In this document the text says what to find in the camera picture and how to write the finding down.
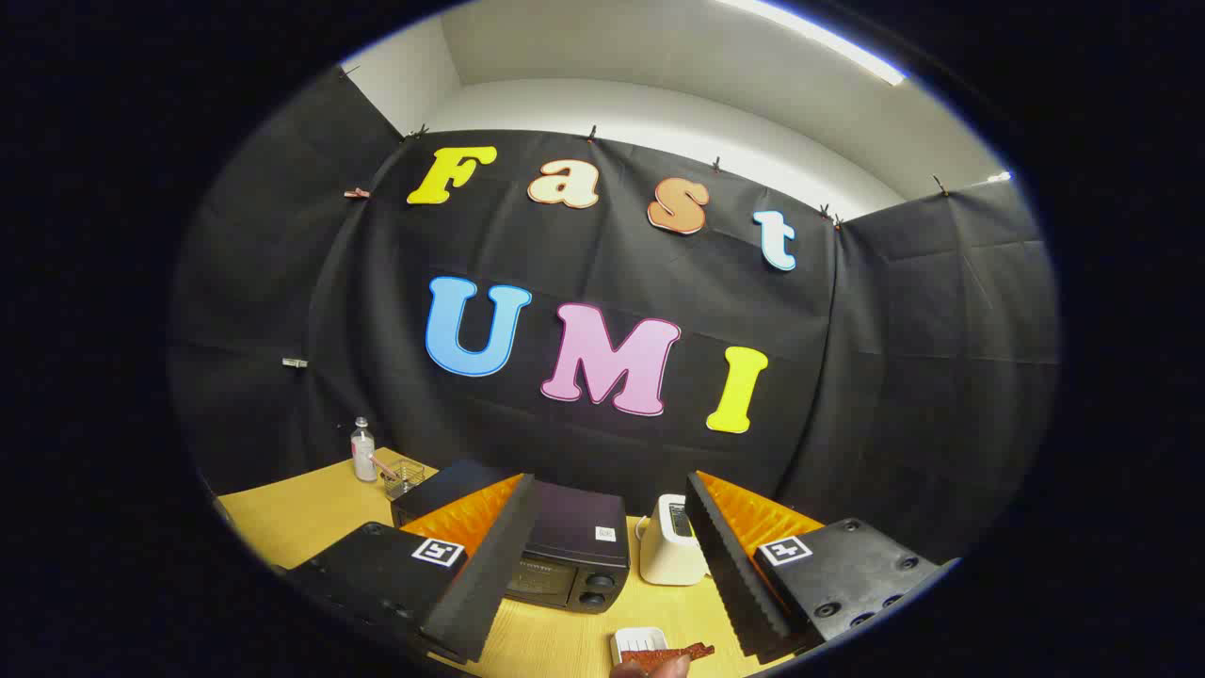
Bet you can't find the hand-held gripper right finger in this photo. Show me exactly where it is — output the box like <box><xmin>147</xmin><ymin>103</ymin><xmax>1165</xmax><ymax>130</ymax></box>
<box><xmin>684</xmin><ymin>470</ymin><xmax>961</xmax><ymax>664</ymax></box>

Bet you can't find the small clear plastic bottle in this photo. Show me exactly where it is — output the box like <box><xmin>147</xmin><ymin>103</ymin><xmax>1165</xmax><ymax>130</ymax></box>
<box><xmin>351</xmin><ymin>417</ymin><xmax>378</xmax><ymax>483</ymax></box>

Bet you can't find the red-brown meat slice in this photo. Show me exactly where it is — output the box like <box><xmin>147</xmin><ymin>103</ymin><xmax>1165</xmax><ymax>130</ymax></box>
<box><xmin>621</xmin><ymin>643</ymin><xmax>715</xmax><ymax>666</ymax></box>

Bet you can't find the row of small black clips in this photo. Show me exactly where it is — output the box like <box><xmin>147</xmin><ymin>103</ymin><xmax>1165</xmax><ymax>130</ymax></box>
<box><xmin>341</xmin><ymin>64</ymin><xmax>952</xmax><ymax>227</ymax></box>

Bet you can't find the black toaster oven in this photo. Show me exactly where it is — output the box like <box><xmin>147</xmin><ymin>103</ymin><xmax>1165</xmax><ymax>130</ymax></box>
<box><xmin>391</xmin><ymin>460</ymin><xmax>630</xmax><ymax>615</ymax></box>

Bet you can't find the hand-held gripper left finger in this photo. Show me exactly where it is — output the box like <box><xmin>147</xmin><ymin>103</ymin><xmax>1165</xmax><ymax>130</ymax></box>
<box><xmin>287</xmin><ymin>474</ymin><xmax>540</xmax><ymax>664</ymax></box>

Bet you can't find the white rectangular dish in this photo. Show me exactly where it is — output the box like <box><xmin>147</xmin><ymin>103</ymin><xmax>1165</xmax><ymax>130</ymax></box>
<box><xmin>610</xmin><ymin>627</ymin><xmax>669</xmax><ymax>662</ymax></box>

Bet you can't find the white pop-up toaster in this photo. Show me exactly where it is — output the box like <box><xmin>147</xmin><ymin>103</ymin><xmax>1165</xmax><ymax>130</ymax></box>
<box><xmin>638</xmin><ymin>493</ymin><xmax>709</xmax><ymax>587</ymax></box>

